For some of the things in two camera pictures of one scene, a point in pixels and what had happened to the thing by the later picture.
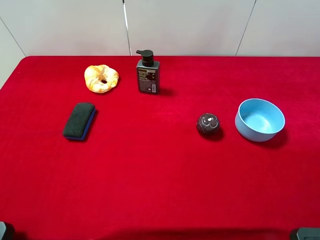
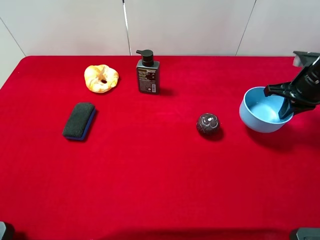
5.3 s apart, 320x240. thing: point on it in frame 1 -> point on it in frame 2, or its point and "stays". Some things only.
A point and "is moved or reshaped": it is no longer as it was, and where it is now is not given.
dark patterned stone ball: (208, 123) stays
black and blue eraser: (79, 120) stays
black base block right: (308, 233) stays
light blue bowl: (259, 119) is moved or reshaped
